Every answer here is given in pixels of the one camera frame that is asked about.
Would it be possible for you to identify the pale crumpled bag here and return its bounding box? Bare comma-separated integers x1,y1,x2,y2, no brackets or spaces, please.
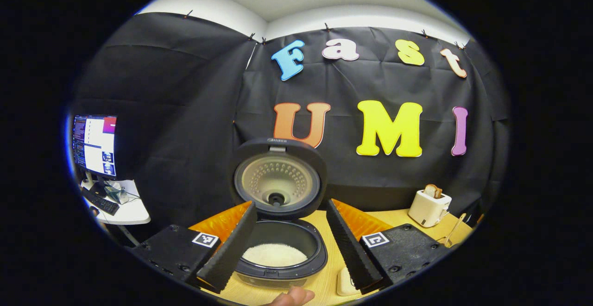
104,183,131,205

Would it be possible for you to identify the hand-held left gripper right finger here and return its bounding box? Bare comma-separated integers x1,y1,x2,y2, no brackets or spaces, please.
326,199,451,296

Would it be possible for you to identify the black backdrop cloth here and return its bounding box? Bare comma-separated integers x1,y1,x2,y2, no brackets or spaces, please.
69,12,510,242

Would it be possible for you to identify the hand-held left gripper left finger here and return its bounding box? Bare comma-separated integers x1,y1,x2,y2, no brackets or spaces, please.
131,200,258,294

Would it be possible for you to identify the computer monitor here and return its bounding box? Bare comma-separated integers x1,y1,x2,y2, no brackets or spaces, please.
71,114,118,180

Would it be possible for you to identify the wooden spoon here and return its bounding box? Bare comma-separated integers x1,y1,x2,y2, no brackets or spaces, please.
444,212,467,244

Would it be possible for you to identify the black keyboard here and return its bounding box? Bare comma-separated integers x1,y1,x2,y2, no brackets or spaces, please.
81,188,120,216

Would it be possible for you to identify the white side table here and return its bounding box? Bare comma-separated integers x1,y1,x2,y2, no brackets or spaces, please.
80,179,151,246

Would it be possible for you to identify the silver black rice cooker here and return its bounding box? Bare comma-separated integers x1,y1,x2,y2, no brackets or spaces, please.
228,138,328,290

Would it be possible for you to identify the cream rice dish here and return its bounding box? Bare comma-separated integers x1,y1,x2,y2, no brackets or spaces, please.
336,266,362,296

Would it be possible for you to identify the white toaster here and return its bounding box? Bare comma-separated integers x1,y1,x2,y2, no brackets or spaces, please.
408,189,452,228

